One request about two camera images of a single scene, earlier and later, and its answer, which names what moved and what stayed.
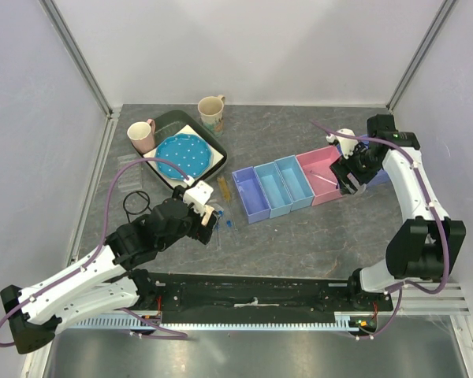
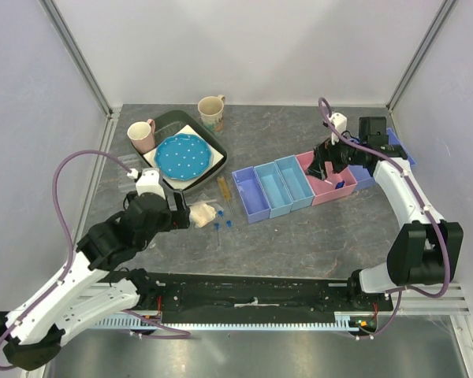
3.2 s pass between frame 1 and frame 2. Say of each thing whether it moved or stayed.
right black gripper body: moved
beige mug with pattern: stayed
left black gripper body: moved
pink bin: stayed
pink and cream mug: stayed
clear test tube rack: stayed
